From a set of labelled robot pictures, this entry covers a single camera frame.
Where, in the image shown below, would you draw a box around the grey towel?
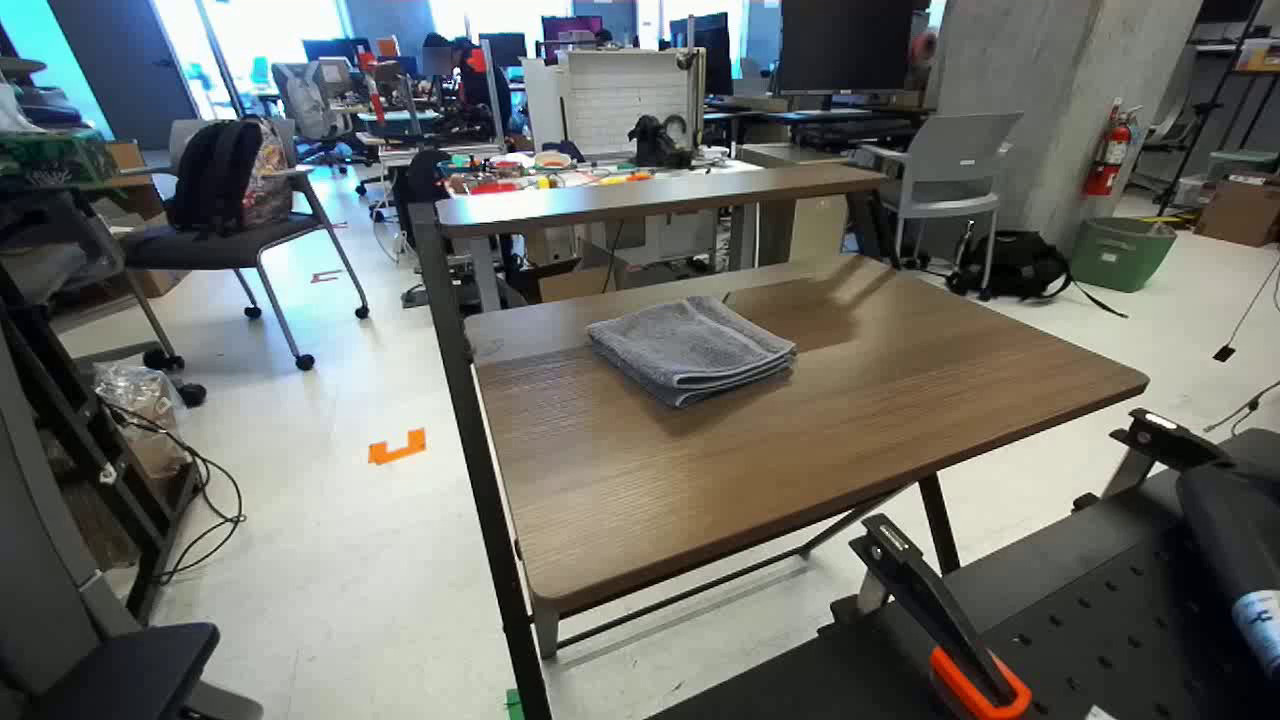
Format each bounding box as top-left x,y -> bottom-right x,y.
585,292 -> 801,414

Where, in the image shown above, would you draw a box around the long wooden table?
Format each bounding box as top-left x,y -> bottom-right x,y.
432,162 -> 896,315

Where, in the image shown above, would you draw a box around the brown wooden table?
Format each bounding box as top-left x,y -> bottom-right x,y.
455,251 -> 1153,720

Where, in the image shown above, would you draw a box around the black metal upright bar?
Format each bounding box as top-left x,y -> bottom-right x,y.
407,200 -> 555,720

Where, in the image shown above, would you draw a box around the black headphones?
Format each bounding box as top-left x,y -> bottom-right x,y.
622,111 -> 700,171

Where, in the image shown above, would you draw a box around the white pegboard panel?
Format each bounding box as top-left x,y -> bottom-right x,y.
555,50 -> 713,166

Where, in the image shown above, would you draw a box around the person in dark clothes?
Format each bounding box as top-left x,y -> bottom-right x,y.
421,33 -> 501,140

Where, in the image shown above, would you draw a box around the light grey plastic chair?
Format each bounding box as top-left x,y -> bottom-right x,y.
873,109 -> 1027,302

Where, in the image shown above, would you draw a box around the large black monitor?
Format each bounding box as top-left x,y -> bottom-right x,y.
775,0 -> 927,97

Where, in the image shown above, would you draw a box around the black bag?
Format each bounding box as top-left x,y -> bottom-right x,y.
943,230 -> 1081,303

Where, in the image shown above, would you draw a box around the grey mesh office chair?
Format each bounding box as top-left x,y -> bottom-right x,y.
268,57 -> 373,170

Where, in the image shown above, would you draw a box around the black office chair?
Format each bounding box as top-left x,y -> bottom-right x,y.
119,118 -> 377,378

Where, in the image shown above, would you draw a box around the green plastic bin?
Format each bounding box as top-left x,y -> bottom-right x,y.
1068,217 -> 1180,295

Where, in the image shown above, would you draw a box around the clear plastic bag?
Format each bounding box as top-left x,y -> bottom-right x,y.
86,358 -> 182,442

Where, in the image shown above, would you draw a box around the red fire extinguisher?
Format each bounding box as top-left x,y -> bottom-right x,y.
1081,97 -> 1141,205

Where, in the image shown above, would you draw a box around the black perforated mounting board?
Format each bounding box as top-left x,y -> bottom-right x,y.
652,426 -> 1280,720

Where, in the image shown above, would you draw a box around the black metal shelf rack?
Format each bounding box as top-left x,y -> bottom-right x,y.
0,131 -> 212,620

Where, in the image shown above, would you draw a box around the dark door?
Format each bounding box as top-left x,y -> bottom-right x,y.
49,0 -> 200,152

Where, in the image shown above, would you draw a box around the black cylindrical handheld device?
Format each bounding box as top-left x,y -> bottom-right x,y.
1173,456 -> 1280,672

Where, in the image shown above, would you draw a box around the brown cardboard box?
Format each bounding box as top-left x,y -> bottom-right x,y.
1193,175 -> 1280,251

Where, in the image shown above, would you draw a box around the dark grey chair black armrest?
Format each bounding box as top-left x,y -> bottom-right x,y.
0,331 -> 268,720

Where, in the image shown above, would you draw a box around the black clamp orange handle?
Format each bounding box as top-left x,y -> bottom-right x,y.
1071,406 -> 1237,516
847,514 -> 1039,720

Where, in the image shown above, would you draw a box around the black floor cable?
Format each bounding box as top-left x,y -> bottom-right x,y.
156,429 -> 250,585

